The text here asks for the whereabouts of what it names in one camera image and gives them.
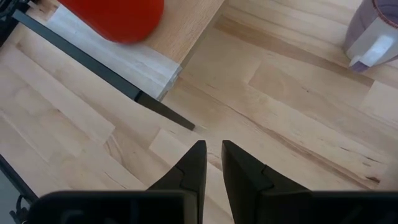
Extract red cup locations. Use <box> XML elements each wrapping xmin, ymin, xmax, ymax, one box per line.
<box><xmin>57</xmin><ymin>0</ymin><xmax>165</xmax><ymax>44</ymax></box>

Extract lavender mug with white handle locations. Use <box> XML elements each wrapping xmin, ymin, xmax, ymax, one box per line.
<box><xmin>343</xmin><ymin>0</ymin><xmax>398</xmax><ymax>73</ymax></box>

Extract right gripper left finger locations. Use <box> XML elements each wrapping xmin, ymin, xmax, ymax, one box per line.
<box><xmin>147</xmin><ymin>139</ymin><xmax>208</xmax><ymax>224</ymax></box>

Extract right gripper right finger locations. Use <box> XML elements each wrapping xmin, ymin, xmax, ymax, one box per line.
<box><xmin>221</xmin><ymin>139</ymin><xmax>310</xmax><ymax>224</ymax></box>

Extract black table frame rail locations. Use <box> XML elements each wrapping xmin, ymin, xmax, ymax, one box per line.
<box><xmin>0</xmin><ymin>154</ymin><xmax>39</xmax><ymax>203</ymax></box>

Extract black frame wooden shelf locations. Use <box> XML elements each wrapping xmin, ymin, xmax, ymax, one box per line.
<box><xmin>0</xmin><ymin>0</ymin><xmax>226</xmax><ymax>131</ymax></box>

